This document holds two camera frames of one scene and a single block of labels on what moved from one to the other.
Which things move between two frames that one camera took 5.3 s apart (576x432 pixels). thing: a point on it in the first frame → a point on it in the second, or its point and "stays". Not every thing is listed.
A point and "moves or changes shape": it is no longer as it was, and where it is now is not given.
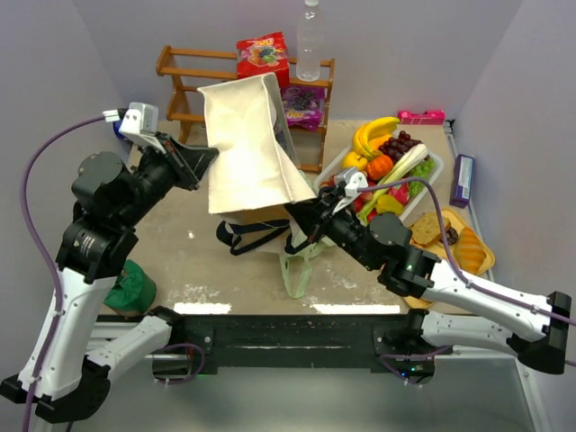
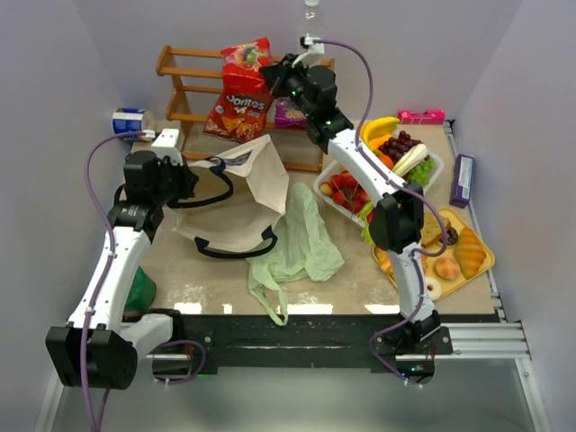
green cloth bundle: x=134 y=289 stays
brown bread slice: x=427 y=229 stays
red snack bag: x=262 y=56 moves or changes shape
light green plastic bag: x=298 y=235 moves or changes shape
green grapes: x=423 y=171 stays
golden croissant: x=469 y=251 stays
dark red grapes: x=395 y=146 stays
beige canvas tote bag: x=258 y=169 moves or changes shape
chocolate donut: x=452 y=236 stays
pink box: x=409 y=117 stays
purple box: x=462 y=181 stays
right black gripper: x=321 y=220 → x=274 y=75
